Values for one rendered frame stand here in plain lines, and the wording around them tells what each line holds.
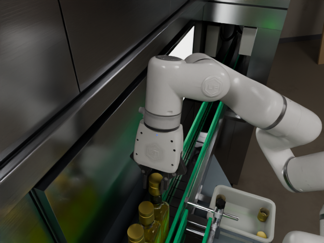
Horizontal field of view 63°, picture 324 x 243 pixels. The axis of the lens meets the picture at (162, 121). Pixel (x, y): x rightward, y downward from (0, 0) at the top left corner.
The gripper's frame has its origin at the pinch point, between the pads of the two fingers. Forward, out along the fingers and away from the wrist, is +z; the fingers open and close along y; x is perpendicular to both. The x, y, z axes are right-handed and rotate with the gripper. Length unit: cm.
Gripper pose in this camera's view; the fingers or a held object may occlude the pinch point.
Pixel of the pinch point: (155, 181)
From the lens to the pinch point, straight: 62.9
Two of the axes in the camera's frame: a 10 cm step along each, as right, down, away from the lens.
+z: -0.9, 9.0, 4.3
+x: 3.7, -3.7, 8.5
